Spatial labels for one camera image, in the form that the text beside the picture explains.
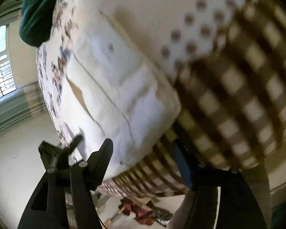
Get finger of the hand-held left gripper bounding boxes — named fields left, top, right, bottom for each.
left=38, top=142, right=68, bottom=172
left=63, top=135, right=84, bottom=156

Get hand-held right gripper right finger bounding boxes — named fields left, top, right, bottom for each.
left=173, top=138, right=268, bottom=229

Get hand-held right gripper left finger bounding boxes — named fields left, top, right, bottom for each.
left=17, top=138, right=114, bottom=229

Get white pants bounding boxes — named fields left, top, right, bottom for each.
left=65, top=10, right=182, bottom=179

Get dark floral cloth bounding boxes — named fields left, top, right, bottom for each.
left=155, top=207, right=174, bottom=225

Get green striped curtain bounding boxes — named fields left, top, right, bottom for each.
left=0, top=81, right=53, bottom=139
left=0, top=0, right=22, bottom=29

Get red patterned cloth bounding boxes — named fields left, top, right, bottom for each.
left=124, top=197, right=158, bottom=225

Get bed with floral sheet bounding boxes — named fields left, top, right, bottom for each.
left=36, top=0, right=286, bottom=198

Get barred window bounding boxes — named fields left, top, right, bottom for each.
left=0, top=25, right=17, bottom=104

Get teal fleece blanket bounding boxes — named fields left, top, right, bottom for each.
left=15, top=0, right=62, bottom=48

